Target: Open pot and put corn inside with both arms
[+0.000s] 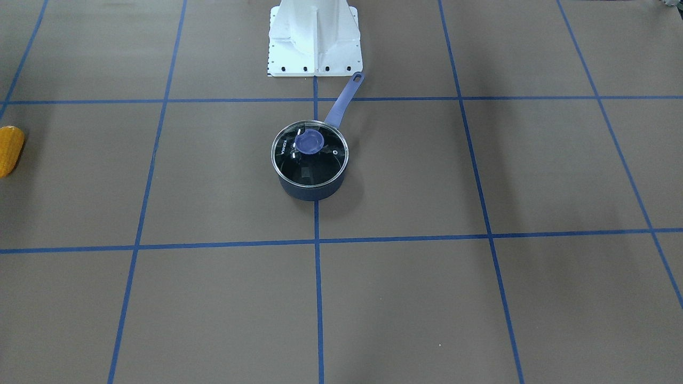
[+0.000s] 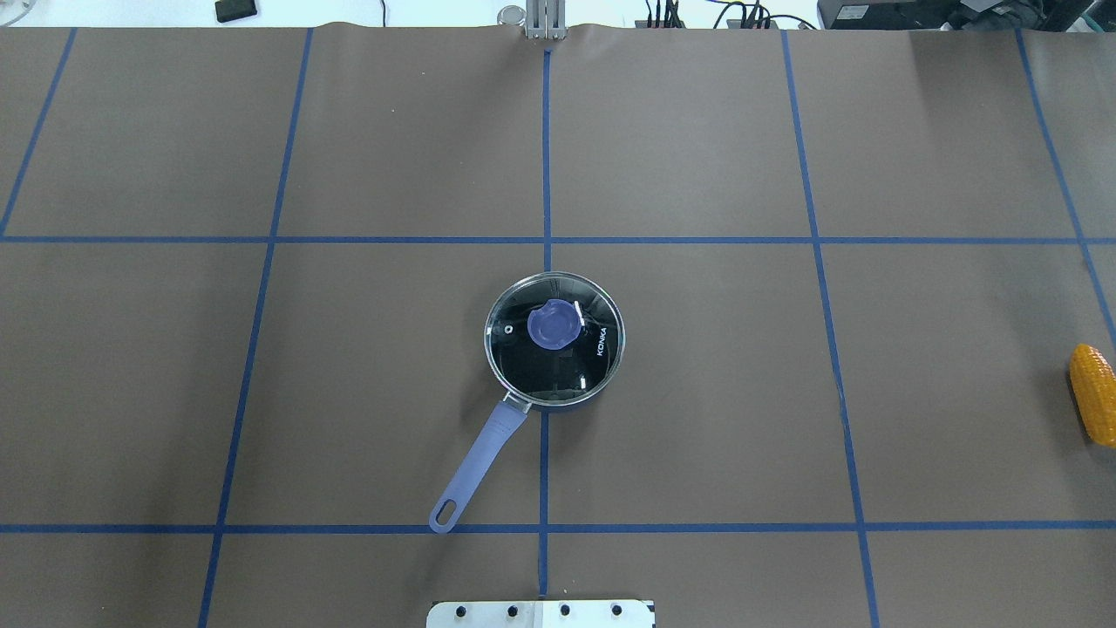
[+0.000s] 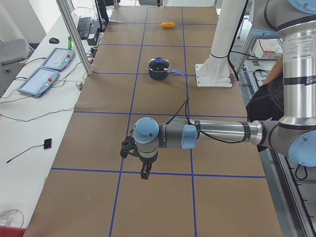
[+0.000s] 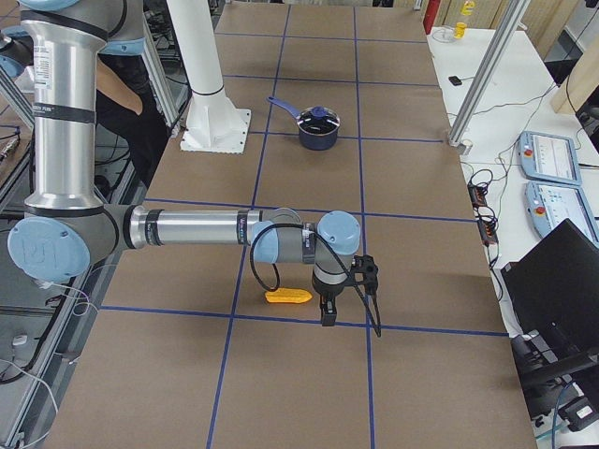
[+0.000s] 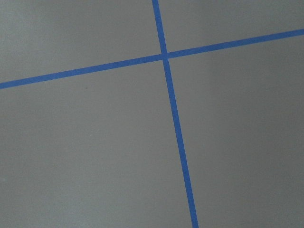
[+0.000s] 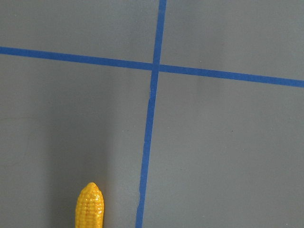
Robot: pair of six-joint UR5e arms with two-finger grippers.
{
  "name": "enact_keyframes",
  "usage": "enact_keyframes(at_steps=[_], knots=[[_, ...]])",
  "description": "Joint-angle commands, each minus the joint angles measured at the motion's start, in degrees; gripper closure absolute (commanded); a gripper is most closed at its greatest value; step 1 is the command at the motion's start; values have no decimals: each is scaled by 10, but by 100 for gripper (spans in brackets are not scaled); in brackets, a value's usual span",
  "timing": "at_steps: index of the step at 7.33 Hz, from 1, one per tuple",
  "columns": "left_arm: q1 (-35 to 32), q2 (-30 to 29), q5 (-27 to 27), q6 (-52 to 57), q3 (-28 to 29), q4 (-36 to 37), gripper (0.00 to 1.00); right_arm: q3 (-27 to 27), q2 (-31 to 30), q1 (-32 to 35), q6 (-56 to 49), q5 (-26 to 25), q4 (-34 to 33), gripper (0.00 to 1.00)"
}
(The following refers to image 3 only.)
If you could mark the dark blue saucepan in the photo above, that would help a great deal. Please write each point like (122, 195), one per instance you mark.
(164, 75)

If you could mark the yellow corn cob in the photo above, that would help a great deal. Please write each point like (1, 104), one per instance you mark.
(168, 25)

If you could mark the small black square sensor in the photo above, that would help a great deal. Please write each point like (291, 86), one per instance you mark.
(47, 143)

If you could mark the person in black clothes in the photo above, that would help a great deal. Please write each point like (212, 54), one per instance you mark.
(267, 103)

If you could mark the lower teach pendant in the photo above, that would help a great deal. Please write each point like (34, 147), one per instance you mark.
(38, 82)

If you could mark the teach pendant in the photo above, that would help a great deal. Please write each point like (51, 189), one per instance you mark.
(58, 59)
(38, 82)

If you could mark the upper teach pendant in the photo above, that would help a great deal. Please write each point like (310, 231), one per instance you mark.
(58, 59)

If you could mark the green bottle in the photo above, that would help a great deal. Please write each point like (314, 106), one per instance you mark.
(69, 42)

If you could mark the black keyboard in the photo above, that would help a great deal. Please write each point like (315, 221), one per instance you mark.
(83, 27)

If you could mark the black computer mouse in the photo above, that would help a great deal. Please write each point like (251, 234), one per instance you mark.
(54, 41)

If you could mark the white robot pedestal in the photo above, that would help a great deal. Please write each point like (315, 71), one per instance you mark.
(215, 71)

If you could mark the aluminium frame post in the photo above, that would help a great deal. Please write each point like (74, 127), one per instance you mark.
(70, 25)

